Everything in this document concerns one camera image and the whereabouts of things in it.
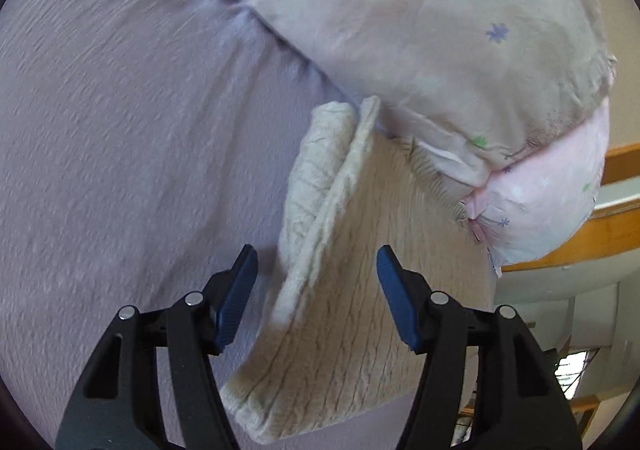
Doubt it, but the beige cable-knit sweater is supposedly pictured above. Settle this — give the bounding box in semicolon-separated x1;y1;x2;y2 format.
221;98;496;444

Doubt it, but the right floral pink pillow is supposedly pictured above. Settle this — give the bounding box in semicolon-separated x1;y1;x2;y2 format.
464;98;610;271

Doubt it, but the floral pink pillow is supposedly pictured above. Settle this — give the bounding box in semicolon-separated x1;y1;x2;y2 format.
243;0;613;188
464;98;610;271

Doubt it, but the lavender bed sheet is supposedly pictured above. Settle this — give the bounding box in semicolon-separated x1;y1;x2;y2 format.
1;0;345;444

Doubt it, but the left floral pink pillow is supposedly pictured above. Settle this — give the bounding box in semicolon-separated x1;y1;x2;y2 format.
243;0;613;188

